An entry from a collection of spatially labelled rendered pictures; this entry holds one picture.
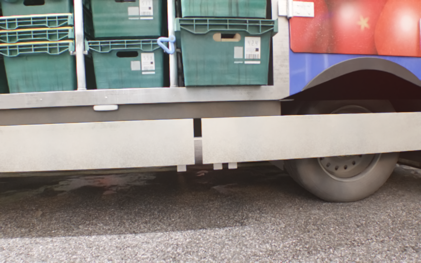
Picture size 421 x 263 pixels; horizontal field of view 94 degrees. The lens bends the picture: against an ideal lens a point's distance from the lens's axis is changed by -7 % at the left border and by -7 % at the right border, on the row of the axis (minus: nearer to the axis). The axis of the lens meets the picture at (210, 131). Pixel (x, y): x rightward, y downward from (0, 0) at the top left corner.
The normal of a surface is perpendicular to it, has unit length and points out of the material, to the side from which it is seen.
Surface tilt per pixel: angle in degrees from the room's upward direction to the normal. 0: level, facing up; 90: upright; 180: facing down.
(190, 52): 96
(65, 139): 90
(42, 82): 92
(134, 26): 98
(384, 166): 81
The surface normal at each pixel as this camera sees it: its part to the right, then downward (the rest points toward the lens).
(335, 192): 0.08, -0.04
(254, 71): 0.10, 0.25
